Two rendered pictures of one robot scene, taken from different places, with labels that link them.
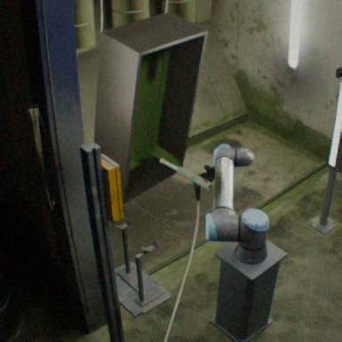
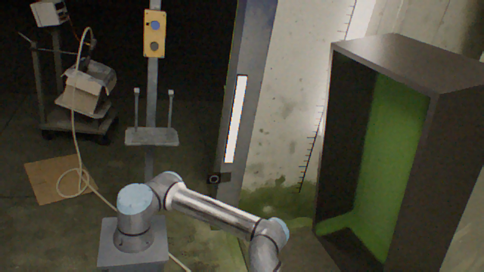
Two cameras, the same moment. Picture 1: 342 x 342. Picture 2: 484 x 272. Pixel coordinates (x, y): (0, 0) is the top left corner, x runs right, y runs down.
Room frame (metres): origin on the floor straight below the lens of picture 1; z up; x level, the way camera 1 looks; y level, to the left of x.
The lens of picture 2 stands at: (2.86, -1.43, 1.92)
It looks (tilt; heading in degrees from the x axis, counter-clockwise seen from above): 28 degrees down; 110
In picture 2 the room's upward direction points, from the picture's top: 10 degrees clockwise
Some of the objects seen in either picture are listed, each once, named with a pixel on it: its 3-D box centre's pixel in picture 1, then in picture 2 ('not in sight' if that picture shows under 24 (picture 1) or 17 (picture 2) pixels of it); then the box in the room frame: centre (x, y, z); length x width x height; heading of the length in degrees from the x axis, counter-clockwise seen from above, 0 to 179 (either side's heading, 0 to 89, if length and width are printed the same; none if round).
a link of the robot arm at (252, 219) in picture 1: (252, 228); (136, 206); (2.06, -0.44, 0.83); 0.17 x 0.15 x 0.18; 84
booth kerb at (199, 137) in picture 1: (149, 159); not in sight; (3.94, 0.20, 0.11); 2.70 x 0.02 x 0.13; 130
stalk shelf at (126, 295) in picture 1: (134, 288); (152, 136); (1.67, 0.19, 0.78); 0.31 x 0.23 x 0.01; 40
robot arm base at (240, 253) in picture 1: (252, 247); (134, 230); (2.06, -0.45, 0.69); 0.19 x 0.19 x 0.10
